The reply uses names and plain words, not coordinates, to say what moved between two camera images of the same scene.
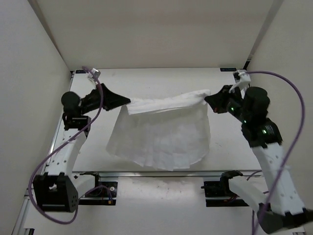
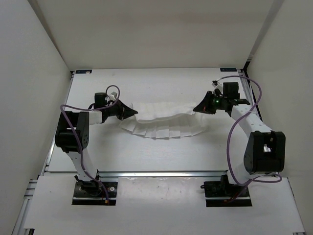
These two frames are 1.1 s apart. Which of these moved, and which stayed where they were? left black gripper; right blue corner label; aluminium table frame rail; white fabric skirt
Moved: left black gripper; white fabric skirt
Stayed: right blue corner label; aluminium table frame rail
